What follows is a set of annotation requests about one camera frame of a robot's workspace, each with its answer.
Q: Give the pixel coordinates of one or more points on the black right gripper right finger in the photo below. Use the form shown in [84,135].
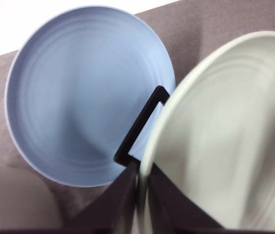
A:
[172,211]

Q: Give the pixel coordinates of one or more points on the green plate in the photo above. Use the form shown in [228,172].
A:
[215,135]

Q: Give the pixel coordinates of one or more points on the black plate rack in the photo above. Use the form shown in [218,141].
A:
[123,156]

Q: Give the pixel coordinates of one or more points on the blue plate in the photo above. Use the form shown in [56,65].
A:
[77,85]

